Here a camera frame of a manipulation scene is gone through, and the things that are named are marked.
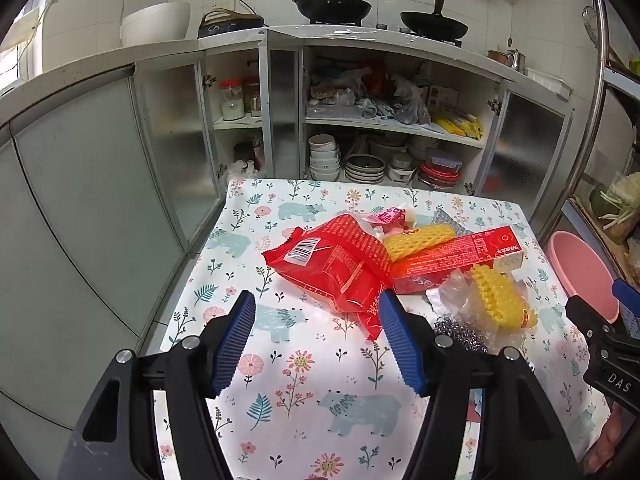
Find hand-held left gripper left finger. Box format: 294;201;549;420
57;290;257;480

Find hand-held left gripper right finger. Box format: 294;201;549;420
378;290;583;480

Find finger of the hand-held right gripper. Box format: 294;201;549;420
611;279;640;321
567;296;626;343

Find pink plastic bucket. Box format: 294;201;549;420
546;231;621;323

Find clear plastic bag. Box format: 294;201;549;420
425;267;538;356

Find yellow foam fruit net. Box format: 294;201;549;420
382;225;457;262
470;265;541;331

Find long red carton box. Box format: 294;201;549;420
391;226;526;295

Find red snack bag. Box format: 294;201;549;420
262;214;396;341

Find pink candy wrapper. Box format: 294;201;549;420
357;207;408;236

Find grey cloth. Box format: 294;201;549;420
431;206;476;236

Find green onions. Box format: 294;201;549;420
597;187;640;233

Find floral bear tablecloth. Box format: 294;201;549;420
150;177;613;480

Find small white ceramic pot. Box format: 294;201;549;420
389;152;418;183

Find stack of red lid containers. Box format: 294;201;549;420
417;149;463;190

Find stack of dark plates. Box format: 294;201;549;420
344;154;387;183

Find stack of white bowls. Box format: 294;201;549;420
307;134;342;182

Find metal pole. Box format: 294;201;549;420
582;0;615;196

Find metal storage rack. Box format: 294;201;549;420
560;60;640;281

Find white kitchen cabinet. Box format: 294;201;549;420
0;25;576;431

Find yellow packets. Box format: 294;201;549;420
432;112;483;140

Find red lid glass jar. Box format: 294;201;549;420
220;79;246;122

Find brown glass jar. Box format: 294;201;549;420
244;77;262;117

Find white carton box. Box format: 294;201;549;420
427;84;460;113

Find pile of plastic bags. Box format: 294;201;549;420
307;60;432;126

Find dark induction cooker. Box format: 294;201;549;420
197;9;265;39

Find large white basin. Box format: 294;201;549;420
120;1;192;47

